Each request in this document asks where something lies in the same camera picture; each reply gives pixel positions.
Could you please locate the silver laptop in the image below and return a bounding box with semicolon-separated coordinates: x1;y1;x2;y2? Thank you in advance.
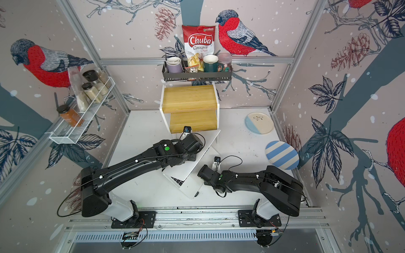
163;130;220;199

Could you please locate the green mug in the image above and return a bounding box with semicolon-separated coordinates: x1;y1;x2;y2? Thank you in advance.
203;55;218;73

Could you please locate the blue striped plate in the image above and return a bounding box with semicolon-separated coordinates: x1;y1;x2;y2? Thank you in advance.
265;141;300;170

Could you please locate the wooden two-tier shelf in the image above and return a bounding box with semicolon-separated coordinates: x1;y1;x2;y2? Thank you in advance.
159;83;220;134

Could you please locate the cream and blue plate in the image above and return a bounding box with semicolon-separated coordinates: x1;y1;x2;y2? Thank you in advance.
244;112;274;135

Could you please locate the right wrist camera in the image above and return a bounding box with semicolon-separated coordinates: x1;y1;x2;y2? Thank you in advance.
212;157;221;172

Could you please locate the clear plastic bag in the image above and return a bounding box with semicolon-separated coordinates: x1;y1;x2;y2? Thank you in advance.
67;66;91;113

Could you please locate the purple mug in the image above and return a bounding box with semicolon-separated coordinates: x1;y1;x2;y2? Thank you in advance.
165;57;183;73

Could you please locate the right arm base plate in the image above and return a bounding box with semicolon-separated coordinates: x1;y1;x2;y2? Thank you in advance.
238;210;282;228

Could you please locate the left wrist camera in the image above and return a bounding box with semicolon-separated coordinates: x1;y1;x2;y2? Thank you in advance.
179;126;192;140

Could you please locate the dark wall shelf basket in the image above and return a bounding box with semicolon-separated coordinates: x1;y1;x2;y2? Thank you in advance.
162;61;233;82

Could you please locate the red Chuba chips bag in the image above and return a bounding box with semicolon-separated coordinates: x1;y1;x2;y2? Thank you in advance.
182;25;216;72

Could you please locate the orange spice jar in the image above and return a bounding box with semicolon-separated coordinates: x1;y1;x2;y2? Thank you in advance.
57;104;83;127

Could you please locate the white wire spice rack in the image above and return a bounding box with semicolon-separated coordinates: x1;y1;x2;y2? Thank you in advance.
49;77;116;144

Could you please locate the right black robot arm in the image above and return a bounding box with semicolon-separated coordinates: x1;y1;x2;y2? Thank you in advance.
197;165;303;217

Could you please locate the black lid spice jar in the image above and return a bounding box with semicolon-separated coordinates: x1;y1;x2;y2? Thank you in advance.
82;82;102;103

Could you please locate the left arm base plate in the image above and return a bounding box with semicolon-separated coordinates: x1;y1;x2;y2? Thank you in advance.
111;211;157;229

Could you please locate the tall black lid jar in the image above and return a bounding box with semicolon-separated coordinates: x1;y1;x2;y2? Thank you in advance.
82;70;109;96

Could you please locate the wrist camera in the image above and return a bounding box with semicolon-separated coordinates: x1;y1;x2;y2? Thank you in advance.
212;157;221;172
179;126;192;140

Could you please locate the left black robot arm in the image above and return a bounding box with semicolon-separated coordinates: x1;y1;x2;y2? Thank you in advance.
79;133;205;221

